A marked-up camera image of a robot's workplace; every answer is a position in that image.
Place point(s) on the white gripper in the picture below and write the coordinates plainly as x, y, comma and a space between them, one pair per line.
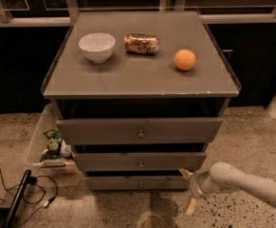
194, 184

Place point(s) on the grey bottom drawer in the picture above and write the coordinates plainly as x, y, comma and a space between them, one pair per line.
137, 183

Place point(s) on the grey drawer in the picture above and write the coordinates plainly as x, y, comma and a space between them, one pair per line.
139, 131
137, 183
139, 161

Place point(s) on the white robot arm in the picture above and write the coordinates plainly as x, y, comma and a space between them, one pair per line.
224, 178

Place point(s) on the grey middle drawer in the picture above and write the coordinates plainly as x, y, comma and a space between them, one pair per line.
139, 161

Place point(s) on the grey top drawer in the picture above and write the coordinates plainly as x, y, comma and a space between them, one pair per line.
139, 131

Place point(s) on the grey drawer cabinet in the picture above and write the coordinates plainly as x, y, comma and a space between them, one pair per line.
135, 86

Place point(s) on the orange fruit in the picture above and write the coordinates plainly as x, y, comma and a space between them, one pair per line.
184, 60

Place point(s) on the crushed gold drink can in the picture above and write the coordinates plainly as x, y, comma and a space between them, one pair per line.
141, 44

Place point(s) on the clear plastic storage bin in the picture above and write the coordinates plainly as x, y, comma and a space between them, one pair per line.
65, 164

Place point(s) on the black flat bar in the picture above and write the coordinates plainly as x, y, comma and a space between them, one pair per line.
17, 199

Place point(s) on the white ceramic bowl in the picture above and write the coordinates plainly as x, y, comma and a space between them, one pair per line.
97, 47

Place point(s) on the metal railing frame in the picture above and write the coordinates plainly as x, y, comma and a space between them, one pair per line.
61, 13

